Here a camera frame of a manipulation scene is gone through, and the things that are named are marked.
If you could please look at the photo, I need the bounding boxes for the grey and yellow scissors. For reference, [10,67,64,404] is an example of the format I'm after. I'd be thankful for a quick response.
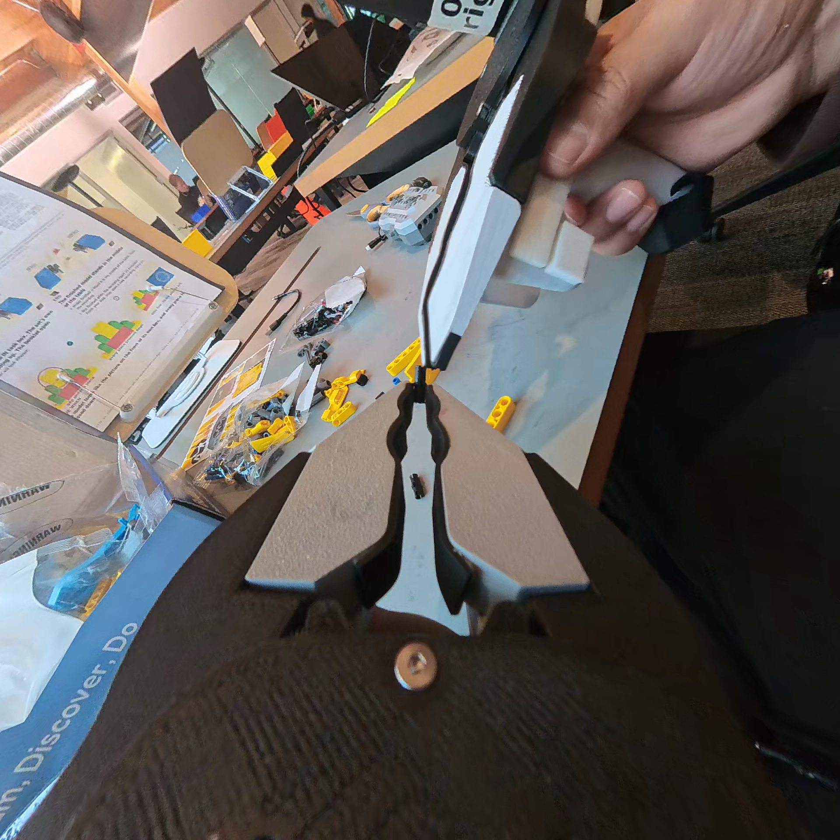
[359,176,429,225]

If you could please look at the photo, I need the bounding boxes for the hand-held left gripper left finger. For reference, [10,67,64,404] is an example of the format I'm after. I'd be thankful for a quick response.
[243,384,418,608]

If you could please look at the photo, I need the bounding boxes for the black mesh armchair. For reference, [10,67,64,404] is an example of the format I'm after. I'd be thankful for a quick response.
[702,147,840,245]

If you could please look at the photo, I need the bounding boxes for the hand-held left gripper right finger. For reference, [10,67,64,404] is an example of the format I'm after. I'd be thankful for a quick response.
[423,385,592,634]

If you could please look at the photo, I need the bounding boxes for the yellow angled brick assembly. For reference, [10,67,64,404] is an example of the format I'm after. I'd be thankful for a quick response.
[321,369,369,427]

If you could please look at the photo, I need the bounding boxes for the white monitor stand base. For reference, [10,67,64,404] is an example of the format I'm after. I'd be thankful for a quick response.
[140,337,241,451]

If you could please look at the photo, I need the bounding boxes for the short black usb cable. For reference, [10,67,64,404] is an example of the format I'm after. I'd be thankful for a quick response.
[265,289,303,336]

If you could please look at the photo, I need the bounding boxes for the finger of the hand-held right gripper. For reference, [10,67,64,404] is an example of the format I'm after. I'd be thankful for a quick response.
[419,74,596,373]

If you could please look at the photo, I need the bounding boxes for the long yellow beam with holes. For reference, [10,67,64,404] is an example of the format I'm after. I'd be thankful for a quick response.
[385,337,423,379]

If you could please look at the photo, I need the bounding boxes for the plastic bags of brick parts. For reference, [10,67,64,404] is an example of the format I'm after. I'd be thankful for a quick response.
[0,430,173,732]

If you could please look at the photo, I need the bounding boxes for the yellow sticky note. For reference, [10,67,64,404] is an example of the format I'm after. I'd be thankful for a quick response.
[365,77,418,128]

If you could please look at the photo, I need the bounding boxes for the person's dark trousers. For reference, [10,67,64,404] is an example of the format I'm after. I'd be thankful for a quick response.
[600,308,840,840]

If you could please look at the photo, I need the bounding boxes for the black display panel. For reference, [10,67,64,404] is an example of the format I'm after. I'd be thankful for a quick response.
[149,47,228,151]
[271,25,370,112]

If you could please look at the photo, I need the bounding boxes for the yellow and black sticker sheet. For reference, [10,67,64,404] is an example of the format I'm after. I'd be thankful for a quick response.
[180,338,277,471]

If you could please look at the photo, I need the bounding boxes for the clear bag of black pins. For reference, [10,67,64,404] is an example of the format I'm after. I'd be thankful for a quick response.
[291,266,369,342]

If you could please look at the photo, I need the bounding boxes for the clear bag of yellow parts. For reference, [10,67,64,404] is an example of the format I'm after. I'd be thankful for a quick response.
[192,361,324,488]

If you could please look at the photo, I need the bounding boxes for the grey battery box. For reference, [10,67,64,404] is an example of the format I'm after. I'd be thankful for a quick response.
[377,185,445,248]

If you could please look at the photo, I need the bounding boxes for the printed paper sheet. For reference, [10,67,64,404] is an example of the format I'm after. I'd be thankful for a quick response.
[383,25,462,88]

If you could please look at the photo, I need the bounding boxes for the monitor with beige frame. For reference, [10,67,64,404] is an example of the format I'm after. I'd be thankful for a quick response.
[0,169,239,435]

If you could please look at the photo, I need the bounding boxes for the person's right hand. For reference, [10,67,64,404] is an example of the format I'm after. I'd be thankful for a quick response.
[541,0,840,258]

